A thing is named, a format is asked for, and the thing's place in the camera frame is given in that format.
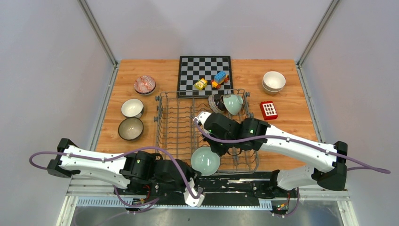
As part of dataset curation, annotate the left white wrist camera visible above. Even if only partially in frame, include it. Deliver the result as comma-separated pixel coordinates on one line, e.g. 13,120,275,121
183,184,205,207

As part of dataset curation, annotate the beige floral bowl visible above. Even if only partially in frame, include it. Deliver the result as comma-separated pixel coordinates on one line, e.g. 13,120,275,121
262,84,283,95

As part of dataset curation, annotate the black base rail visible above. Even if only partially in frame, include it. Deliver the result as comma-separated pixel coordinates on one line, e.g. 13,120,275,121
114,171,298,211

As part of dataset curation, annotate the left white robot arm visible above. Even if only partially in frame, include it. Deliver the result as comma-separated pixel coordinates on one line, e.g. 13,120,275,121
45,138,198,196

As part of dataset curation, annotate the blue zigzag bowl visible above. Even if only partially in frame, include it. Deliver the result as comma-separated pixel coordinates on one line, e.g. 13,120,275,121
134,75,156,93

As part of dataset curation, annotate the teal white dotted bowl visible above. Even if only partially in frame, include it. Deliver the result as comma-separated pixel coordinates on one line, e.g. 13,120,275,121
121,98,144,118

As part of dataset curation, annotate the light blue striped bowl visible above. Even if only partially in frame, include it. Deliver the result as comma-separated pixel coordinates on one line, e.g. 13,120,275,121
191,146,221,176

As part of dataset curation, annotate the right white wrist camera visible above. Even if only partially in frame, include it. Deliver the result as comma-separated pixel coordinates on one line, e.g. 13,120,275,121
193,111,211,126

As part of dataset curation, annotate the blue orange toy truck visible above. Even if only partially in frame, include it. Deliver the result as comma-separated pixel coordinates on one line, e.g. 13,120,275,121
211,71,229,89

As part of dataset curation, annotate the yellow toy car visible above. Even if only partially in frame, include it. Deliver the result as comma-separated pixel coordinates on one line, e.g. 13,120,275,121
194,78,207,90

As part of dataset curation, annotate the black patterned bowl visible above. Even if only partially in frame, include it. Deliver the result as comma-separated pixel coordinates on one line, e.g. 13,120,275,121
207,94,226,113

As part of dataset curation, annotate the grey wire dish rack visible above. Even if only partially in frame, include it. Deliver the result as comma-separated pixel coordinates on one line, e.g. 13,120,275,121
153,89,260,178

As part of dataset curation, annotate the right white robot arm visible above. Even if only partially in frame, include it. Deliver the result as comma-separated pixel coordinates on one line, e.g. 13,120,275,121
193,112,348,197

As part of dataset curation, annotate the red toy block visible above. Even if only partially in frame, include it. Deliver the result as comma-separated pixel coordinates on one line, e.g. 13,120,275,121
260,101,278,121

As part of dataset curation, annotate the black white checkerboard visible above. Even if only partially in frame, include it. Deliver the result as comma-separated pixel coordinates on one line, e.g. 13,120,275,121
176,56,233,98

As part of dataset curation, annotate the dark teal glazed bowl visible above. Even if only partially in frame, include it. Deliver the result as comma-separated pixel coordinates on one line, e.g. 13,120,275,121
118,118,144,141

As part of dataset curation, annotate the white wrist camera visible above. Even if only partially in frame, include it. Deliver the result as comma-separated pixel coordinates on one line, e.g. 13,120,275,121
183,184,205,207
193,111,211,126

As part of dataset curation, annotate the mint green bowl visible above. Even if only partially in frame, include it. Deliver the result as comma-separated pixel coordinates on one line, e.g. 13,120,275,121
223,94,244,115

